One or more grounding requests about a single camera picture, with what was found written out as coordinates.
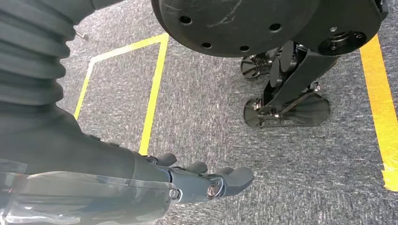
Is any yellow floor tape strip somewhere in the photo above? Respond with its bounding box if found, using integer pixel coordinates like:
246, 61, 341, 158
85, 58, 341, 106
360, 34, 398, 192

